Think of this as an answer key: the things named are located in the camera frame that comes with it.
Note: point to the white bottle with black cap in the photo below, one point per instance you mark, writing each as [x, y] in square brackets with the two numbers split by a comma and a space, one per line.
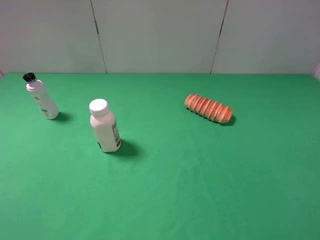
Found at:
[39, 92]

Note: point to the orange striped bread loaf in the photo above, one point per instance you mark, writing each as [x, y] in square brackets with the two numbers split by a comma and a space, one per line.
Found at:
[207, 108]

